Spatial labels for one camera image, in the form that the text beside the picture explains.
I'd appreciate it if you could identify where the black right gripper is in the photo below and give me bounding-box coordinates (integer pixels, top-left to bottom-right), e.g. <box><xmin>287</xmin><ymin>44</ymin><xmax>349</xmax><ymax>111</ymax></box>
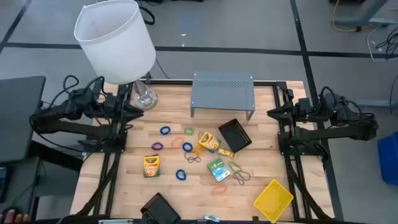
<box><xmin>267</xmin><ymin>97</ymin><xmax>312</xmax><ymax>123</ymax></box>

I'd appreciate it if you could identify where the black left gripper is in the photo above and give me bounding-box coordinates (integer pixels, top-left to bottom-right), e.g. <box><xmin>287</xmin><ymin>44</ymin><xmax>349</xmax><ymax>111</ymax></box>
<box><xmin>104</xmin><ymin>93</ymin><xmax>144</xmax><ymax>124</ymax></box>

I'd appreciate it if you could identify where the black mesh plastic basket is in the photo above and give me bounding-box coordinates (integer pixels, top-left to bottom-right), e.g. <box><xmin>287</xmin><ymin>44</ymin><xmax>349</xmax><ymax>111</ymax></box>
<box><xmin>218</xmin><ymin>118</ymin><xmax>253</xmax><ymax>154</ymax></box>
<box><xmin>140</xmin><ymin>192</ymin><xmax>182</xmax><ymax>223</ymax></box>

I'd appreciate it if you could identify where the olive green rubber band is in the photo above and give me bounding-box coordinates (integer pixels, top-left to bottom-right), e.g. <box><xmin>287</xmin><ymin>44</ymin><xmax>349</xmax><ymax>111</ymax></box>
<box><xmin>228</xmin><ymin>161</ymin><xmax>243</xmax><ymax>173</ymax></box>

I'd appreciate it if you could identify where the green blue crayon box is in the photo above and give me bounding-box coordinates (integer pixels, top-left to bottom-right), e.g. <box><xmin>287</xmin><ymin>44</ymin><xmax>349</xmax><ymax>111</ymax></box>
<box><xmin>207</xmin><ymin>158</ymin><xmax>231</xmax><ymax>182</ymax></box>

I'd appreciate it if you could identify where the yellow plastic basket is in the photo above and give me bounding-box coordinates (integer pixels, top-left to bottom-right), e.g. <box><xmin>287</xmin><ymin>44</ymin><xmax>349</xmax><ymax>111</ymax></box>
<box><xmin>253</xmin><ymin>179</ymin><xmax>295</xmax><ymax>224</ymax></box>

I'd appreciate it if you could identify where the grey desk foot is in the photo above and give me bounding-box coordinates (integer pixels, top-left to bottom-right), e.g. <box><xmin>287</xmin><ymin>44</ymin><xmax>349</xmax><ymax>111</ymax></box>
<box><xmin>354</xmin><ymin>98</ymin><xmax>398</xmax><ymax>110</ymax></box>

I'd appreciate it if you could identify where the black desk top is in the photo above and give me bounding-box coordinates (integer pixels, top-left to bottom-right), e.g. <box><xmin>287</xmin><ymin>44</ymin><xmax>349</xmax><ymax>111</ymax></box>
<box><xmin>0</xmin><ymin>75</ymin><xmax>47</xmax><ymax>165</ymax></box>

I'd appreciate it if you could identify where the grey perforated metal shelf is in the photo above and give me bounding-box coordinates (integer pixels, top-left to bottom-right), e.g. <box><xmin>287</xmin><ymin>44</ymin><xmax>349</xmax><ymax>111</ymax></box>
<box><xmin>190</xmin><ymin>71</ymin><xmax>256</xmax><ymax>121</ymax></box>

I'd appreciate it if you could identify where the white shade silver table lamp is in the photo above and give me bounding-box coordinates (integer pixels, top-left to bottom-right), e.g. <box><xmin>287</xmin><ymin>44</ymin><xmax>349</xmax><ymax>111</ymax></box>
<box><xmin>73</xmin><ymin>0</ymin><xmax>159</xmax><ymax>111</ymax></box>

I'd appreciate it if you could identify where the blue plastic bin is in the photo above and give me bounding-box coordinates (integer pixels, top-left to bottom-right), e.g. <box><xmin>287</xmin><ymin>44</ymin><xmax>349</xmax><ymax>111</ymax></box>
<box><xmin>377</xmin><ymin>131</ymin><xmax>398</xmax><ymax>187</ymax></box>

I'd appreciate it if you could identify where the person's hand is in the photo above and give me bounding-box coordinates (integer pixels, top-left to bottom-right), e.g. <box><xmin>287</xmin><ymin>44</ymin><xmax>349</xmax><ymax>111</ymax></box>
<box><xmin>0</xmin><ymin>208</ymin><xmax>30</xmax><ymax>223</ymax></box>

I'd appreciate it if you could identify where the black aluminium table frame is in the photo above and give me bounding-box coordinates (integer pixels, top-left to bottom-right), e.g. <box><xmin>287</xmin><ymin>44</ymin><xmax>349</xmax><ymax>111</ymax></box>
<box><xmin>70</xmin><ymin>78</ymin><xmax>337</xmax><ymax>223</ymax></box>

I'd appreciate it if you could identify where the black lamp cord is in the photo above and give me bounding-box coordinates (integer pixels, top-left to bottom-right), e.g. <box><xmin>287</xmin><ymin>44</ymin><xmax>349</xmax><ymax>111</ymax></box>
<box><xmin>154</xmin><ymin>58</ymin><xmax>171</xmax><ymax>80</ymax></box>

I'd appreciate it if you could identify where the black cable loop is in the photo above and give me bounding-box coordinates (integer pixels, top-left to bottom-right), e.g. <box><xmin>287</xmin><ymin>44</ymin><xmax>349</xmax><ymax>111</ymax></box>
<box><xmin>136</xmin><ymin>0</ymin><xmax>156</xmax><ymax>26</ymax></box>

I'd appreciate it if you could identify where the yellow floor cable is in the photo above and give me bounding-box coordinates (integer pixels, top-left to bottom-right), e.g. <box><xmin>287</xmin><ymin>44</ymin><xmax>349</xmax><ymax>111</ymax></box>
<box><xmin>331</xmin><ymin>0</ymin><xmax>376</xmax><ymax>34</ymax></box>

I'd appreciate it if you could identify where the silver aluminium rail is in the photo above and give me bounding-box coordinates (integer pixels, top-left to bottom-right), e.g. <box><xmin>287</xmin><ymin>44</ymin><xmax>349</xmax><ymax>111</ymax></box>
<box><xmin>98</xmin><ymin>218</ymin><xmax>135</xmax><ymax>224</ymax></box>

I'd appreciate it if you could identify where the white floor cable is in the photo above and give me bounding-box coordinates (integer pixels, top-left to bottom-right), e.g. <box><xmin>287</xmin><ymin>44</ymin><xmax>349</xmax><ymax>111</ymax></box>
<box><xmin>366</xmin><ymin>25</ymin><xmax>398</xmax><ymax>63</ymax></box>

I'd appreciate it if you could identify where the grey desk leg frame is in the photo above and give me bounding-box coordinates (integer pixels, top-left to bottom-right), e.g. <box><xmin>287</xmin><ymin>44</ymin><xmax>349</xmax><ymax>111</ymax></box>
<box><xmin>328</xmin><ymin>0</ymin><xmax>398</xmax><ymax>27</ymax></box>

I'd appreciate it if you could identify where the black cable bundle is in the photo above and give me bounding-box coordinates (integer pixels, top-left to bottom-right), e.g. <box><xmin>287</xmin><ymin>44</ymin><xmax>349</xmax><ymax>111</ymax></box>
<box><xmin>375</xmin><ymin>26</ymin><xmax>398</xmax><ymax>62</ymax></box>

